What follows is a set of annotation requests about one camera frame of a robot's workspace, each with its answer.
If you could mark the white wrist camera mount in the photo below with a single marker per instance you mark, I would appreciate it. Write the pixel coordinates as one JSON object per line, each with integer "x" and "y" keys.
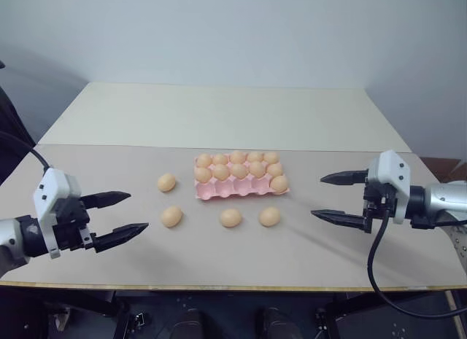
{"x": 54, "y": 182}
{"x": 392, "y": 167}

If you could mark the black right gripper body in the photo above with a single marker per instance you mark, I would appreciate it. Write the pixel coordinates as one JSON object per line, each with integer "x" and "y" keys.
{"x": 379, "y": 200}

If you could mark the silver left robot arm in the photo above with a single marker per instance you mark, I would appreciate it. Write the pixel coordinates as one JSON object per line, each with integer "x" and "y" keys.
{"x": 11, "y": 240}

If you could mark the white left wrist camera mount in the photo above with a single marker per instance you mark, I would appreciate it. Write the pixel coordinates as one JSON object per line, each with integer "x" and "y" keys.
{"x": 54, "y": 182}

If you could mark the tan egg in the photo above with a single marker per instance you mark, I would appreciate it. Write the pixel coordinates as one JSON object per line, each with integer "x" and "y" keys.
{"x": 239, "y": 170}
{"x": 204, "y": 159}
{"x": 230, "y": 218}
{"x": 171, "y": 216}
{"x": 257, "y": 168}
{"x": 274, "y": 169}
{"x": 220, "y": 159}
{"x": 166, "y": 182}
{"x": 279, "y": 183}
{"x": 270, "y": 216}
{"x": 203, "y": 174}
{"x": 255, "y": 156}
{"x": 271, "y": 157}
{"x": 237, "y": 156}
{"x": 220, "y": 171}

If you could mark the white perforated plate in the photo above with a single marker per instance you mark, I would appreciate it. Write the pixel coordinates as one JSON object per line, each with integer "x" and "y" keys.
{"x": 459, "y": 251}

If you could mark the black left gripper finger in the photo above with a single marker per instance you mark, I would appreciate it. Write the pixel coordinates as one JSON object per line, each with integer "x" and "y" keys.
{"x": 122, "y": 234}
{"x": 109, "y": 198}

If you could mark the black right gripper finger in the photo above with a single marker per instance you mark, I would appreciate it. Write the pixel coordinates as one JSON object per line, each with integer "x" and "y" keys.
{"x": 339, "y": 217}
{"x": 344, "y": 178}

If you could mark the black metal stand frame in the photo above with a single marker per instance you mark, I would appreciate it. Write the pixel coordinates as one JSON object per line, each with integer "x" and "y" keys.
{"x": 346, "y": 317}
{"x": 124, "y": 317}

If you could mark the pink egg tray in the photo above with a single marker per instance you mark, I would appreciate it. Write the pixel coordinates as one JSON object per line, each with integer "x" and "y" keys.
{"x": 226, "y": 189}

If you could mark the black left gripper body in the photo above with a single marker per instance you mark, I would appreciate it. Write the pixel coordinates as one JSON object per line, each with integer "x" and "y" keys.
{"x": 71, "y": 226}

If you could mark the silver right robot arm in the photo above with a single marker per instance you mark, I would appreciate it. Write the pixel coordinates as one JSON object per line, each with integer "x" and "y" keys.
{"x": 443, "y": 202}

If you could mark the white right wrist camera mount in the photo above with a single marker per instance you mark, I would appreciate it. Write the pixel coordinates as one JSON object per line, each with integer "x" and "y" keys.
{"x": 392, "y": 167}

